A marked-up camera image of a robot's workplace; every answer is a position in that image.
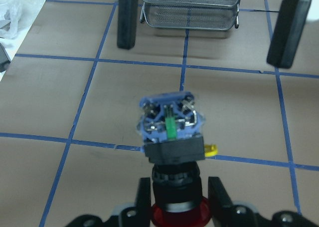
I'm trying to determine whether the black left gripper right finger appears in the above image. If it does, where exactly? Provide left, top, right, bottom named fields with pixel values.
left=208, top=177, right=257, bottom=227

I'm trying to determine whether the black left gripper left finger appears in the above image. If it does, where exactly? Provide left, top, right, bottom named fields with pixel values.
left=119, top=178, right=151, bottom=227

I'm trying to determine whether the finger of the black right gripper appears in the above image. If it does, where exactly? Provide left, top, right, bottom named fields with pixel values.
left=117, top=0, right=138, bottom=49
left=267, top=0, right=312, bottom=69

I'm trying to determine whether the red push button switch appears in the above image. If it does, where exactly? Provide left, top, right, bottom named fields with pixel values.
left=137, top=91, right=218, bottom=227

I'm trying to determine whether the clear plastic bag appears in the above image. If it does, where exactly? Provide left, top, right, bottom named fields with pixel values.
left=0, top=0, right=46, bottom=39

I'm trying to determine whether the silver wire mesh shelf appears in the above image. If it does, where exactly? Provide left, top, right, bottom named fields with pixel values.
left=142, top=0, right=241, bottom=31

